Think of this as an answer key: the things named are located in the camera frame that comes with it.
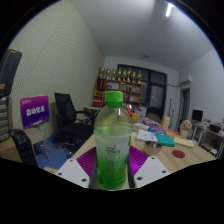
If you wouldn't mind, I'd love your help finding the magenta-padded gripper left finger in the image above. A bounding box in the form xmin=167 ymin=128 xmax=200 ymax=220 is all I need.
xmin=54 ymin=146 xmax=98 ymax=189

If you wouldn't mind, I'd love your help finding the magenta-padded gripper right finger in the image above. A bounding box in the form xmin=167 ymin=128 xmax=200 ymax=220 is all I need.
xmin=128 ymin=145 xmax=171 ymax=189

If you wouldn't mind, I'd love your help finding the green drink bottle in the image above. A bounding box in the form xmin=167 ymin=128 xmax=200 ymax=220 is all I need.
xmin=93 ymin=90 xmax=134 ymax=191

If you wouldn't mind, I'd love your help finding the small metal cup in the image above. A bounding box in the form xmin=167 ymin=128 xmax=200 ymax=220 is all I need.
xmin=143 ymin=140 xmax=163 ymax=157

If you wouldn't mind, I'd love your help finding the teal book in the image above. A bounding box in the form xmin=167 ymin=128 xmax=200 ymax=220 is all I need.
xmin=155 ymin=132 xmax=176 ymax=148

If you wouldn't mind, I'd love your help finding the white printed booklet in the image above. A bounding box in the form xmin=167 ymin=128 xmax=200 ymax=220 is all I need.
xmin=135 ymin=129 xmax=158 ymax=143

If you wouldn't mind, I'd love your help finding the blue and red book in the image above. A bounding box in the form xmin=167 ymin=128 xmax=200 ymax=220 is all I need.
xmin=146 ymin=126 xmax=167 ymax=135

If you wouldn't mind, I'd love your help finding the orange book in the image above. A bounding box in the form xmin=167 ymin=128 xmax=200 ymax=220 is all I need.
xmin=165 ymin=129 xmax=181 ymax=137

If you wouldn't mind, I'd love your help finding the pale yellow book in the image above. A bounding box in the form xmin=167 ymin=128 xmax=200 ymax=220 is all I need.
xmin=173 ymin=136 xmax=195 ymax=149

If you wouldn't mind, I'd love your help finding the white paper stack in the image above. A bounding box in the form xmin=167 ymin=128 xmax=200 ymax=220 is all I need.
xmin=132 ymin=122 xmax=151 ymax=132

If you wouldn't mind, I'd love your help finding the tan upright box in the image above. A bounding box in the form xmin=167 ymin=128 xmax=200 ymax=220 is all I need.
xmin=161 ymin=115 xmax=171 ymax=130

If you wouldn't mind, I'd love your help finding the black office chair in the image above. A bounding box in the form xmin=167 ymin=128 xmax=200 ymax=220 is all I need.
xmin=53 ymin=92 xmax=98 ymax=158

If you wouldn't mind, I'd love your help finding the purple sign on easel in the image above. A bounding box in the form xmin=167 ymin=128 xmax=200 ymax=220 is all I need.
xmin=19 ymin=95 xmax=52 ymax=161

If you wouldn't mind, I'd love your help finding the black computer monitor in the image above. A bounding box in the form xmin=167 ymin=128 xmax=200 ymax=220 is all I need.
xmin=191 ymin=109 xmax=204 ymax=123

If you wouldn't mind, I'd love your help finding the wooden side desk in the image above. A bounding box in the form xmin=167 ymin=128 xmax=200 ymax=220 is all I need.
xmin=191 ymin=120 xmax=224 ymax=158

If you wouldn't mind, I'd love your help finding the dark glass door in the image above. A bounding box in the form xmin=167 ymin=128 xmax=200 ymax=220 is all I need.
xmin=117 ymin=64 xmax=168 ymax=118

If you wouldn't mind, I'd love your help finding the grey drawer cabinet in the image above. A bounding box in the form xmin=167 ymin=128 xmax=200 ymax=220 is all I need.
xmin=0 ymin=96 xmax=12 ymax=143

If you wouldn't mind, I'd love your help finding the wooden shelf unit with trophies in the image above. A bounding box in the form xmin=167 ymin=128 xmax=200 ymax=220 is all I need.
xmin=92 ymin=67 xmax=143 ymax=108

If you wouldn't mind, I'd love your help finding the ceiling tube light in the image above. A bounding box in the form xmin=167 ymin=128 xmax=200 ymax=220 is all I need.
xmin=165 ymin=2 xmax=175 ymax=18

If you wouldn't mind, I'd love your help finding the white wall air conditioner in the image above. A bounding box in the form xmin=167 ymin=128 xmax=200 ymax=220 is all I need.
xmin=179 ymin=74 xmax=194 ymax=87

